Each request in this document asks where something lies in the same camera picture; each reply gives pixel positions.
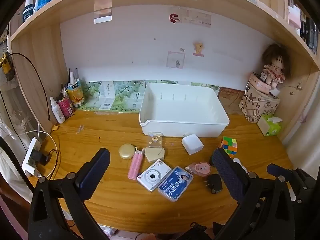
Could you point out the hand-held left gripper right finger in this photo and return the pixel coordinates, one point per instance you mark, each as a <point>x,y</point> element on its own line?
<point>228,173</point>

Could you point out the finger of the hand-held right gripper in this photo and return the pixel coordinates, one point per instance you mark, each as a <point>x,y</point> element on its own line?
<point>277,169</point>

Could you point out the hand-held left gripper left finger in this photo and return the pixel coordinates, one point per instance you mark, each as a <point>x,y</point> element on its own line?
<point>93,173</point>

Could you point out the black power adapter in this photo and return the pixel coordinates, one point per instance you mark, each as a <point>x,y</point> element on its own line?
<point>213,183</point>

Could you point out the colourful puzzle cube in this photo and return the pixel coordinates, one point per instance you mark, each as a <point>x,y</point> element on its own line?
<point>229,146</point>

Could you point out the pink correction tape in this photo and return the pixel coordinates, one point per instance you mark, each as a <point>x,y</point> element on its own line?
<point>200,168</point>

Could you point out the round gold compact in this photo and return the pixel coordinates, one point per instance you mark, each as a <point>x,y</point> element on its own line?
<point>126,151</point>

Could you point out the pink hair roller clip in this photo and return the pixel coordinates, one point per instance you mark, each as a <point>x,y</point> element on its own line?
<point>135,166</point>

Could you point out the white charger plug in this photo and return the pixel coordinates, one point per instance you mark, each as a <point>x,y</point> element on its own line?
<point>193,145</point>

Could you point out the blue label clear case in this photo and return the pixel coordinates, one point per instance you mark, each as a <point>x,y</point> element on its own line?
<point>175,183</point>

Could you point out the white instant camera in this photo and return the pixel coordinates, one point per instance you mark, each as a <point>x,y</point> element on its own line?
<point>152,176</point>

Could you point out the white plastic bin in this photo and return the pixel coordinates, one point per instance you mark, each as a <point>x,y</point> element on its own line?
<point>183,110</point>

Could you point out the green tissue box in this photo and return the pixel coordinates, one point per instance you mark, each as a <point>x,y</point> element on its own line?
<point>268,126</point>

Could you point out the black plug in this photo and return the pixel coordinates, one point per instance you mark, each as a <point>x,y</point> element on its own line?
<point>40,158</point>

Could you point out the white power strip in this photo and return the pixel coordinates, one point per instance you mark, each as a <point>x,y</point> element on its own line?
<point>30,158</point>

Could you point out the letter printed fabric bag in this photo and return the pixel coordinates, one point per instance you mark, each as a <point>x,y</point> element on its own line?
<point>257,107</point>

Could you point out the white spray bottle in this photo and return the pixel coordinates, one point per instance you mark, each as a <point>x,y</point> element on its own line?
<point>58,113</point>

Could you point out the clear sticker card case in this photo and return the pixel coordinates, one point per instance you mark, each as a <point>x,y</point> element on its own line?
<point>155,140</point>

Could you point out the pink tin can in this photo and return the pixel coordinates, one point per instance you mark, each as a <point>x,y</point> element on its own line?
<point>65,107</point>

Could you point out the orange juice carton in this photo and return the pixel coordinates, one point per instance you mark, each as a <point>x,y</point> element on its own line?
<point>75,96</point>

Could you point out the white slim carton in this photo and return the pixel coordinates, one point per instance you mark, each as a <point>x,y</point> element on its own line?
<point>107,95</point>

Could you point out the green grape printed mat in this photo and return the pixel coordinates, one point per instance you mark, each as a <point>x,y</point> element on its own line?
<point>125,92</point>

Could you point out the black pen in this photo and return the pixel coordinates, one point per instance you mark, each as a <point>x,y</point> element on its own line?
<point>69,76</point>

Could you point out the white pen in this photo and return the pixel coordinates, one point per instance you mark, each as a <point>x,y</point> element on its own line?
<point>76,74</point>

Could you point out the brown haired doll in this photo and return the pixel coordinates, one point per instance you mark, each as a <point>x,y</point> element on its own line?
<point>275,60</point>

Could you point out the wooden desk hutch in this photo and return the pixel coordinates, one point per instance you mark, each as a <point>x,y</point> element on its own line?
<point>37,67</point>

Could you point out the pink square note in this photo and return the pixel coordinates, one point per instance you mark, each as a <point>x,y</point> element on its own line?
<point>175,60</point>

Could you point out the yellow bear sticker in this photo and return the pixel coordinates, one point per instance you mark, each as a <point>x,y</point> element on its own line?
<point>198,47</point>

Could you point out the yellow hanging pouch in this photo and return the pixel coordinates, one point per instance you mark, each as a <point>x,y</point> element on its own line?
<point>7,66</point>

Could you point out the row of dark books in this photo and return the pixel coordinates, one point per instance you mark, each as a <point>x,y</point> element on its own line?
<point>308,32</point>

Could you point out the pink taped paper strip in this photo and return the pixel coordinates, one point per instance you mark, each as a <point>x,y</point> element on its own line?
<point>197,18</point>

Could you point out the dark blue bottle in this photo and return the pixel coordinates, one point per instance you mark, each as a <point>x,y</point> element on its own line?
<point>27,11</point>

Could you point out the blue jar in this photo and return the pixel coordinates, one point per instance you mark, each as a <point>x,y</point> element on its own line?
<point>46,1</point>

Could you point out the white small bottle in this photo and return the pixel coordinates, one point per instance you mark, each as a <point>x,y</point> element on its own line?
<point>38,2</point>

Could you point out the red wall sticker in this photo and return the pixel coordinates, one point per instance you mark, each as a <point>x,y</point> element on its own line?
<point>173,18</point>

